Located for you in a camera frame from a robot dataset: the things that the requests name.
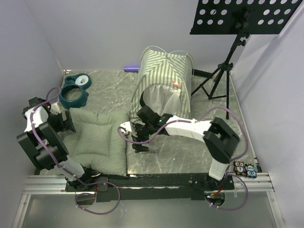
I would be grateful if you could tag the round metal lid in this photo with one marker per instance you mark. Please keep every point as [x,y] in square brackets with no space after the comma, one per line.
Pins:
[94,174]

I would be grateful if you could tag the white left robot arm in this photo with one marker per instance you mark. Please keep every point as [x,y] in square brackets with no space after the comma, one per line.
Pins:
[42,144]

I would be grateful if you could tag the teal double pet bowl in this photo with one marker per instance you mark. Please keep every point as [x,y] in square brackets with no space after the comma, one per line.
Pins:
[73,93]

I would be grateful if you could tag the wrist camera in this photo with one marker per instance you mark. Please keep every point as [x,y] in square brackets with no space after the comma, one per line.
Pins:
[126,128]
[55,108]

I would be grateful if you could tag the purple toy microphone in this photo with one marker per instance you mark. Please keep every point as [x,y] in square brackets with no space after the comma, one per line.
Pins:
[131,69]

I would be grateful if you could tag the green checkered pet cushion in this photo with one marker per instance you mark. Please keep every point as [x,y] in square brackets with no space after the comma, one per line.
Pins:
[96,143]

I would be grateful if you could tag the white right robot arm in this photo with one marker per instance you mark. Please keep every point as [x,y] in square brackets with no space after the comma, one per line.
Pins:
[219,138]

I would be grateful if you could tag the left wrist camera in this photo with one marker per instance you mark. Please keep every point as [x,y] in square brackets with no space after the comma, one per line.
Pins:
[55,108]

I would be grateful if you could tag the black handheld microphone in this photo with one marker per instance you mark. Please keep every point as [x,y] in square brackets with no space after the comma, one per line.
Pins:
[201,73]

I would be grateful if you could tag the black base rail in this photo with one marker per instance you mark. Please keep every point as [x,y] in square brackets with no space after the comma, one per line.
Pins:
[192,186]

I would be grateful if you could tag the green striped pet tent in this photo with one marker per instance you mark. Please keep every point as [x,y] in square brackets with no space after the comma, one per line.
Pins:
[164,91]

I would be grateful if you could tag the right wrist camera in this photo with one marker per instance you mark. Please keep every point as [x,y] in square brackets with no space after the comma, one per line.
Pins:
[126,128]

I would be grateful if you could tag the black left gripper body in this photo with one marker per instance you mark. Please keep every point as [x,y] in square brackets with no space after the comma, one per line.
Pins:
[56,121]

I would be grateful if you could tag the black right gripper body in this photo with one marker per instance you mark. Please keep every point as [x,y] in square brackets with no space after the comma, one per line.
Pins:
[143,132]

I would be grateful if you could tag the black music stand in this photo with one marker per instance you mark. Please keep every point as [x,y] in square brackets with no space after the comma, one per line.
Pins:
[241,18]

